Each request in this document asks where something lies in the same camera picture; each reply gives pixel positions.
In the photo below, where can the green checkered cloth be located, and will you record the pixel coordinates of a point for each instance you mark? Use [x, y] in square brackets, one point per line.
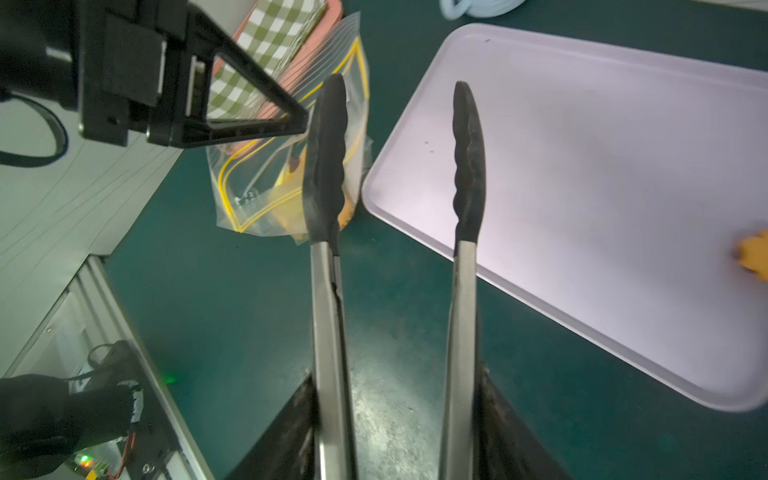
[271, 36]

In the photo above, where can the light blue ceramic mug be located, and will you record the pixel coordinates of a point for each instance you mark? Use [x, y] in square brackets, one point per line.
[452, 10]

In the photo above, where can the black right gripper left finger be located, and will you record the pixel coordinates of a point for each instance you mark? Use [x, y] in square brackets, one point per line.
[286, 450]

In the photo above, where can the flat flower cookie right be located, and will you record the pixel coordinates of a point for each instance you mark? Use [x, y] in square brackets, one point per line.
[752, 254]

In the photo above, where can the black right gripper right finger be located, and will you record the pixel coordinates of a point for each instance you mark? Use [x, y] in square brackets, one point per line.
[507, 447]

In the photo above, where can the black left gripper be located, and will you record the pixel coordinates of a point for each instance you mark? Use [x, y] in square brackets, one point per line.
[164, 68]

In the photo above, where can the lavender plastic tray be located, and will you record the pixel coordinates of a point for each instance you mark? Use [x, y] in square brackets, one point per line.
[619, 182]

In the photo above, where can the pink tray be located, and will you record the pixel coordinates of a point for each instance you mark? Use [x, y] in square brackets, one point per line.
[302, 61]

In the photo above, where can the clear zip bag with duck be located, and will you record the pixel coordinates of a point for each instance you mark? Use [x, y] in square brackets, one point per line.
[257, 184]

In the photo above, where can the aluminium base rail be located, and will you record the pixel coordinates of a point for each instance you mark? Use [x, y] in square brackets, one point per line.
[108, 372]

